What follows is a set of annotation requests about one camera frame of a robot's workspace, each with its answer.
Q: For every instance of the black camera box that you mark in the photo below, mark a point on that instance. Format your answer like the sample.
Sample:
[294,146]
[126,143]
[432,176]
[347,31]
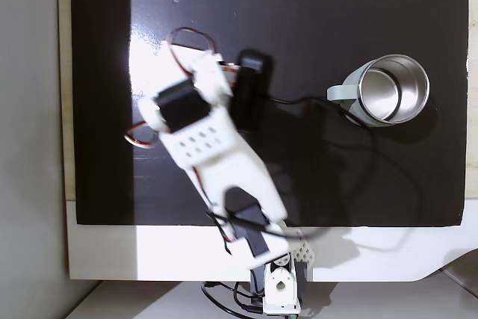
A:
[252,83]

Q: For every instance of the black table mat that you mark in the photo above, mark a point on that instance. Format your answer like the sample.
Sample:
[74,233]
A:
[317,16]

